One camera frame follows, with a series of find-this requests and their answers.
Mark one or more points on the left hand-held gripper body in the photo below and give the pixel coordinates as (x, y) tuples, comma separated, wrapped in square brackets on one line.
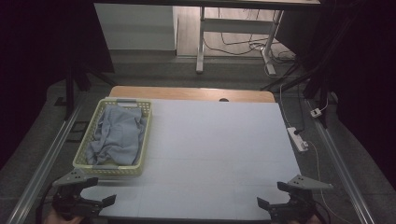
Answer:
[(72, 205)]

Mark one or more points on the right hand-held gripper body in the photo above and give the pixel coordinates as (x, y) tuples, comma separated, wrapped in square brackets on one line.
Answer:
[(299, 208)]

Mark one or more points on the grey-blue cloth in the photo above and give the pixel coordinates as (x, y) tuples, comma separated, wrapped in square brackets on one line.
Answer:
[(118, 137)]

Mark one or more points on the pale green plastic basket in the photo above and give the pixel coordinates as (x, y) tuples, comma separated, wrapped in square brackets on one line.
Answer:
[(144, 137)]

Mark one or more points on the person's right hand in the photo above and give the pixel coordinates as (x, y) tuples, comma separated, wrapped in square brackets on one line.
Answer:
[(306, 221)]

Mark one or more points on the person's left hand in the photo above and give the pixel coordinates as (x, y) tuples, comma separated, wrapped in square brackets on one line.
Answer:
[(63, 220)]

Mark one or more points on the white power strip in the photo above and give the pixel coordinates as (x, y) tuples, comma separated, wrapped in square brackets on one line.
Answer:
[(297, 140)]

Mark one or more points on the white table mat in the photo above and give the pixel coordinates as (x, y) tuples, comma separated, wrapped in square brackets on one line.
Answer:
[(218, 149)]

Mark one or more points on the small white adapter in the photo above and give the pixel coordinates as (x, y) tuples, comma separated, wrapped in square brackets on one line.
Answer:
[(316, 112)]

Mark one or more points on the black stand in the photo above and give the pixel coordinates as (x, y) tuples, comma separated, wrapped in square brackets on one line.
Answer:
[(70, 93)]

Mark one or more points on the white cabinet panel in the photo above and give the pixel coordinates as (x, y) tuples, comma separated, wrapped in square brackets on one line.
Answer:
[(137, 28)]

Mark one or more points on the aluminium rail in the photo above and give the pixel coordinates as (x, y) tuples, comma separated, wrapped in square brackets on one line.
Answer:
[(339, 165), (46, 161)]

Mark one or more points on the white desk frame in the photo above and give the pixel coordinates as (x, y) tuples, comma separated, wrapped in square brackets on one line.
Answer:
[(236, 25)]

